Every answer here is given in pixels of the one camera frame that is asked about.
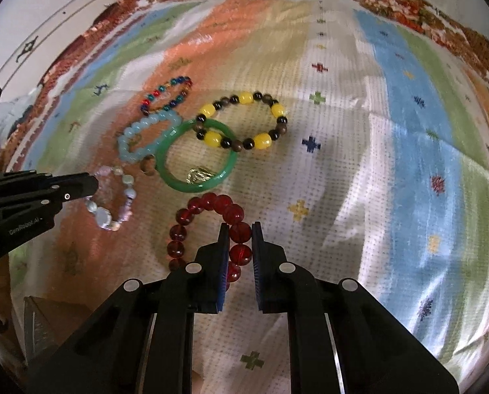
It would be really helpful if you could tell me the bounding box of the dark red bead bracelet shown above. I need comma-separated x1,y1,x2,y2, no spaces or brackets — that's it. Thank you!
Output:
167,191,254,292

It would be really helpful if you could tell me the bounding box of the pale pink pearl bracelet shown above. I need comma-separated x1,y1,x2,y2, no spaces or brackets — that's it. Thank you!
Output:
84,164,138,232

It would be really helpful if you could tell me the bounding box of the green jade bangle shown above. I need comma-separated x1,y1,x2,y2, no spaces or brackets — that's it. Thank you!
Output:
154,119,238,193

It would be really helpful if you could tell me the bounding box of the yellow and black bead bracelet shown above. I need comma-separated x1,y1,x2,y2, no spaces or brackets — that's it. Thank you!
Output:
193,91,290,151

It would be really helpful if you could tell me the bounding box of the multicolour glass bead bracelet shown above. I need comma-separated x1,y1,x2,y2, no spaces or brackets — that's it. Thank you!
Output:
140,75,194,117

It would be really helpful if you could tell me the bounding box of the light blue bead bracelet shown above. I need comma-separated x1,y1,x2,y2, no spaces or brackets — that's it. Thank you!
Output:
117,109,184,165

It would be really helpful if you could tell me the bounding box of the small gold earring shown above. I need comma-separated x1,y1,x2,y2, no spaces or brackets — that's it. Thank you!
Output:
187,166,214,184

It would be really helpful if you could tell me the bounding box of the colourful striped blanket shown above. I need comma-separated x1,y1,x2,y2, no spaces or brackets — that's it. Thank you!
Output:
10,0,489,389

